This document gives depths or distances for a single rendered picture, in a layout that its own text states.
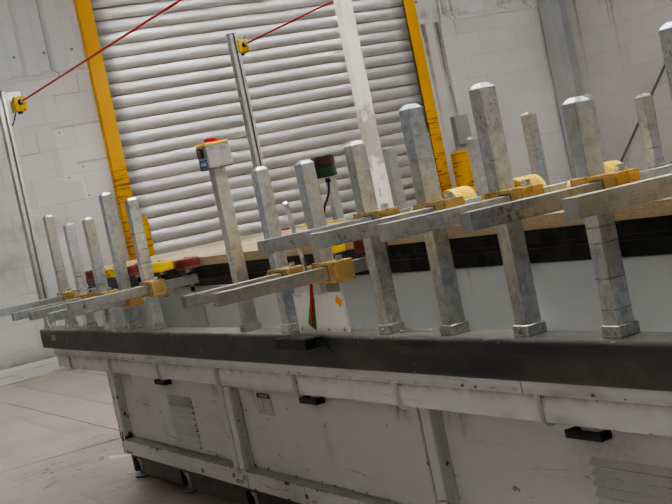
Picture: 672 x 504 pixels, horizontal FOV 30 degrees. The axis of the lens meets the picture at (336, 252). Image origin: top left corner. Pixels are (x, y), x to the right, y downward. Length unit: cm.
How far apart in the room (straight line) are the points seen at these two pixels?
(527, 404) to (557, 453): 38
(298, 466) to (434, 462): 89
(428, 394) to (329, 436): 104
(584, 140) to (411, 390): 88
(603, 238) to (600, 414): 33
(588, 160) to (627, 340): 30
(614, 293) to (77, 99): 903
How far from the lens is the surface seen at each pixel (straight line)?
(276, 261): 315
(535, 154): 397
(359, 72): 457
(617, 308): 210
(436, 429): 312
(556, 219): 247
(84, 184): 1080
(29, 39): 1087
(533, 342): 226
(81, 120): 1086
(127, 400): 541
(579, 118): 208
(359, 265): 293
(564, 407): 232
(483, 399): 253
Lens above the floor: 104
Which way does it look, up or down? 3 degrees down
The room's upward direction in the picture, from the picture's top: 12 degrees counter-clockwise
